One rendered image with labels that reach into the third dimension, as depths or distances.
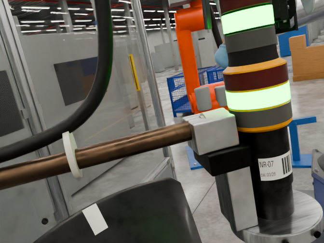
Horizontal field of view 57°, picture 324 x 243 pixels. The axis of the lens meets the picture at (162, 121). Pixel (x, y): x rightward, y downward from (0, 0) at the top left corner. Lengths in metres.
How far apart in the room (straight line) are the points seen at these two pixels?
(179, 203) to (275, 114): 0.21
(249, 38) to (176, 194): 0.24
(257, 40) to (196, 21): 3.97
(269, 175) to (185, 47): 4.01
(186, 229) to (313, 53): 9.16
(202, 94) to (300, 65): 5.86
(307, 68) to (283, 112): 9.27
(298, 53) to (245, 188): 9.25
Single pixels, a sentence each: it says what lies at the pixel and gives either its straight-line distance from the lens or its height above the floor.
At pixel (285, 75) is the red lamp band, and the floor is 1.57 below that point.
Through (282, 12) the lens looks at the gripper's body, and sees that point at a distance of 0.46.
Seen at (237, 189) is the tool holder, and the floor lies 1.50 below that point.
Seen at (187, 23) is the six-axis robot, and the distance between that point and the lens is 4.16.
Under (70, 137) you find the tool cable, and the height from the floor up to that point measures 1.56.
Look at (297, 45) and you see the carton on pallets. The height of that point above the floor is 1.00.
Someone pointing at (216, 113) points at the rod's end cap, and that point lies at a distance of 0.21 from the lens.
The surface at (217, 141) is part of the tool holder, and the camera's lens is 0.20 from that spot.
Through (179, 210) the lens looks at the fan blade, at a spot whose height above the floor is 1.41.
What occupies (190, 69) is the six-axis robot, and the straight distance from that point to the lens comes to 4.26.
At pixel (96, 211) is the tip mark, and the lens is 0.36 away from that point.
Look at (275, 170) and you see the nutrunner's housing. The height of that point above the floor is 1.50.
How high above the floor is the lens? 1.60
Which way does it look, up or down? 13 degrees down
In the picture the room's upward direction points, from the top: 12 degrees counter-clockwise
